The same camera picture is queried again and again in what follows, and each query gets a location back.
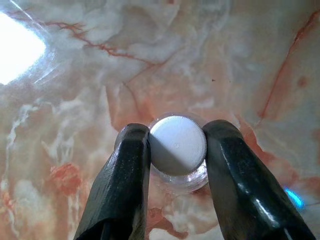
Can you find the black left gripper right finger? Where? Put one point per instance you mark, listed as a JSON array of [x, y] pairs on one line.
[[240, 180]]

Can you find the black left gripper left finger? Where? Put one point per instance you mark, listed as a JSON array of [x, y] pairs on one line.
[[117, 180]]

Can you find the clear bottle with white cap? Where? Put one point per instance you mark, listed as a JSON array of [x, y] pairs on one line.
[[176, 145]]

